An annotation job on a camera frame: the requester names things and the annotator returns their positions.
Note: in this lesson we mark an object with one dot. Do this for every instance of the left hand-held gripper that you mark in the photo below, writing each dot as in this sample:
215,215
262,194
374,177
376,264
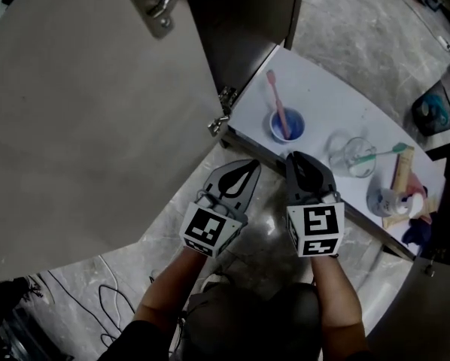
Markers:
210,228

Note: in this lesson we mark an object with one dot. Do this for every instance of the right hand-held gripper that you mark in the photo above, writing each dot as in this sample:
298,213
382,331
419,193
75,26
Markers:
315,228

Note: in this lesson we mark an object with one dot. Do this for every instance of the clear glass cup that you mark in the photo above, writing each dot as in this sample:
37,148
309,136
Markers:
345,160

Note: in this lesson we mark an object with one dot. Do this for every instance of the blue plastic cup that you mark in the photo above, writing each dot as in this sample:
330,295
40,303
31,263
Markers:
296,126

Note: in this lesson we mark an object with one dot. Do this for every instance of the dark vanity cabinet with sink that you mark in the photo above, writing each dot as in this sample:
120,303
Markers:
323,100

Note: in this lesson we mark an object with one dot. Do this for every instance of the green toothbrush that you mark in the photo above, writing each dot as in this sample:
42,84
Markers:
387,152

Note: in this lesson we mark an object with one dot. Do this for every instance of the pink toothbrush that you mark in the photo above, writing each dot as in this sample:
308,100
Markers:
277,96

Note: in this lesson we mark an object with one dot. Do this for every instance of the person's left forearm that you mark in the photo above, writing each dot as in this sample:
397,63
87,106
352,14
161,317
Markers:
168,284

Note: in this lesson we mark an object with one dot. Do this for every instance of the person's right forearm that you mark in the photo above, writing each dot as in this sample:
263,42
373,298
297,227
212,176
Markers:
334,295

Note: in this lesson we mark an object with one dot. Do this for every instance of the metal cabinet door hinge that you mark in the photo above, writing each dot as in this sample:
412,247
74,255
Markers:
432,265
157,6
221,115

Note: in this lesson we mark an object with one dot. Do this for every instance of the pink cloth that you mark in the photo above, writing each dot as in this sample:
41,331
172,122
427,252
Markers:
417,186

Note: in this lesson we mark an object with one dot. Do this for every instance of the dark blue cloth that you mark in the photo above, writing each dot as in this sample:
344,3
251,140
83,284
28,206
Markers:
417,233

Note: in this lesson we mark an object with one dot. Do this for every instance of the person's grey trousers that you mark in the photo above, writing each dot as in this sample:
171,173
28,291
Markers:
255,322

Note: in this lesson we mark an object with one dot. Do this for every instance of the black mesh waste bin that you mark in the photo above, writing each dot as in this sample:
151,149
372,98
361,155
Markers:
435,111

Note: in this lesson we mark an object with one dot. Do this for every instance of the grey cabinet door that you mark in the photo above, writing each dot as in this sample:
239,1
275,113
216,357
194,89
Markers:
424,314
78,126

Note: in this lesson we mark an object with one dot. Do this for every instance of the person's black shirt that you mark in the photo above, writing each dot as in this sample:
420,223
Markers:
146,340

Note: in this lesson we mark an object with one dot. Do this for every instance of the white power strip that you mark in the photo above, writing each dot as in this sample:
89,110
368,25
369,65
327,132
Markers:
447,46

